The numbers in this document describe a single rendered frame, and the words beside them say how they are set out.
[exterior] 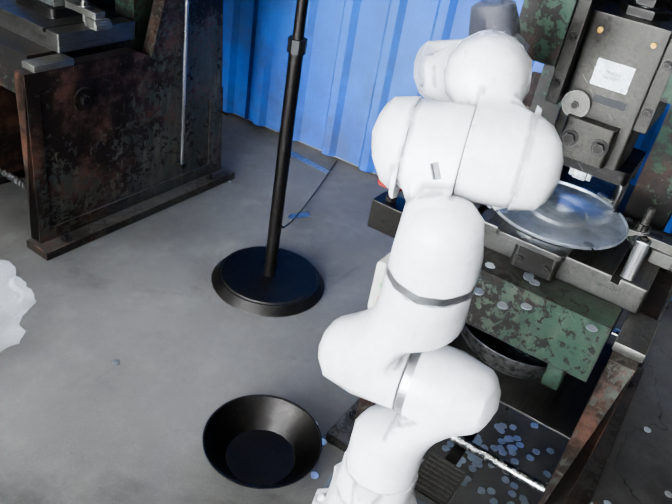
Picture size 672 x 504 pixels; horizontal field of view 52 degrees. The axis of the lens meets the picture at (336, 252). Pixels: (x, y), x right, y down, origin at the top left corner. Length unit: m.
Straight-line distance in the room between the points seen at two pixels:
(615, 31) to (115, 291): 1.64
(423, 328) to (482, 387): 0.15
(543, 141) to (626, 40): 0.68
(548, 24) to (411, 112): 0.68
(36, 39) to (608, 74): 1.71
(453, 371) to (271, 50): 2.60
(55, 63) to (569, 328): 1.64
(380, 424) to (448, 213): 0.39
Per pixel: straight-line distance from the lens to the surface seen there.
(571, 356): 1.53
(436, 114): 0.79
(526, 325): 1.52
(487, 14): 1.21
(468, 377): 0.93
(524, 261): 1.52
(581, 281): 1.54
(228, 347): 2.14
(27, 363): 2.12
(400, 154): 0.78
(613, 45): 1.45
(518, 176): 0.78
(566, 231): 1.45
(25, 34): 2.49
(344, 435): 1.90
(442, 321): 0.82
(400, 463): 1.03
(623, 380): 1.45
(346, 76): 3.14
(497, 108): 0.81
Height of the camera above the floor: 1.43
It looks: 33 degrees down
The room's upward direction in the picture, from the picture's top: 10 degrees clockwise
